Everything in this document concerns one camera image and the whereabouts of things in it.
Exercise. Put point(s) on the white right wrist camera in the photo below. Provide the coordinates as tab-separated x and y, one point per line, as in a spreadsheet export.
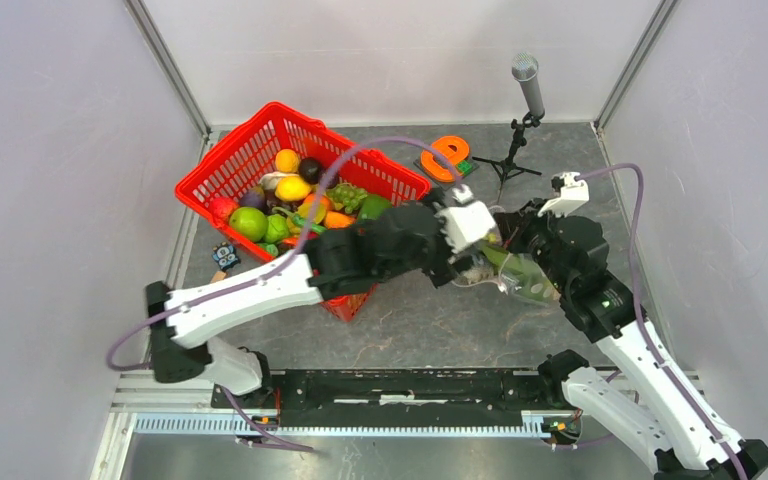
571	193

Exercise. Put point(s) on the green toy leafy vegetable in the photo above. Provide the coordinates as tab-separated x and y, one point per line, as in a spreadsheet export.
520	277

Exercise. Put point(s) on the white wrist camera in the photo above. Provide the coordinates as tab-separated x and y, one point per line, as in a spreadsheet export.
467	223
571	193

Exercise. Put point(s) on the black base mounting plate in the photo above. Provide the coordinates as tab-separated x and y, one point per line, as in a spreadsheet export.
425	397

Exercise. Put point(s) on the clear dotted zip bag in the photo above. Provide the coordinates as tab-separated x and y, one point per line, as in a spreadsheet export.
515	275

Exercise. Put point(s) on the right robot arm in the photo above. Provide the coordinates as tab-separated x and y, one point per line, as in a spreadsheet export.
676	432

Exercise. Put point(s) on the red plastic shopping basket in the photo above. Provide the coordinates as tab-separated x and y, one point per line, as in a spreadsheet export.
247	153

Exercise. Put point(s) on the green toy bell pepper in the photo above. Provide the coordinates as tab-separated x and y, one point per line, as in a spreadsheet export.
372	207

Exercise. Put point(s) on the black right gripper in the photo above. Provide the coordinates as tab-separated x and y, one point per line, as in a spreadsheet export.
518	222

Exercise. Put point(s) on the orange yellow round fruit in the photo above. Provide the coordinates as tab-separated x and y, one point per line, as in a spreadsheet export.
287	161

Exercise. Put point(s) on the grey microphone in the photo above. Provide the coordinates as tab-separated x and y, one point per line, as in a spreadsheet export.
524	69

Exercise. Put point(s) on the orange letter e block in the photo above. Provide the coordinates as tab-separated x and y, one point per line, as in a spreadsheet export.
456	151

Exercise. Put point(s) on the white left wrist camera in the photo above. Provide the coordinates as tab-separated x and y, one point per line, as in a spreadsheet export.
467	223

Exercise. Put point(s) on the small cartoon owl paddle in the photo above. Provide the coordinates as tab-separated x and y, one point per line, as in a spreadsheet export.
226	257

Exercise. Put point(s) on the black microphone tripod stand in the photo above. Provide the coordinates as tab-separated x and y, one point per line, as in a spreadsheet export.
507	169

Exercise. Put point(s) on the green toy grape bunch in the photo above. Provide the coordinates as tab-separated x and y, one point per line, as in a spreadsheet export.
347	197

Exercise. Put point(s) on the yellow toy lemon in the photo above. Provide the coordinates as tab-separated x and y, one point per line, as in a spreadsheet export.
292	189

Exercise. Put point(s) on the light green toy cabbage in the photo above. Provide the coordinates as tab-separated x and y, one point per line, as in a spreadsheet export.
277	229

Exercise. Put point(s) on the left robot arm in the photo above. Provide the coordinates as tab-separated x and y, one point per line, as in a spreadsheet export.
336	263

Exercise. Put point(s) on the green toy apple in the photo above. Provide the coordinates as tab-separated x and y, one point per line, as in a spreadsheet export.
249	222

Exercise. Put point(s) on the red strawberry toy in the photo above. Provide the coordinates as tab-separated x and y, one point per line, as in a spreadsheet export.
220	210

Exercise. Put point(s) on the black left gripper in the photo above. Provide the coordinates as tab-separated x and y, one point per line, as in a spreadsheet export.
441	269

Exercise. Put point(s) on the grey toy fish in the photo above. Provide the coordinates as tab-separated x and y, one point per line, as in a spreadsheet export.
478	274

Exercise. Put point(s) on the dark avocado toy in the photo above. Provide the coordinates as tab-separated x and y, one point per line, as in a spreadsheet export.
310	170

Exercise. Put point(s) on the purple toy fig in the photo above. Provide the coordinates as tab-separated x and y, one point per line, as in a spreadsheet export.
255	197

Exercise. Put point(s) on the white toy garlic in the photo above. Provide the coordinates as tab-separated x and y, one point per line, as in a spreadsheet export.
270	181

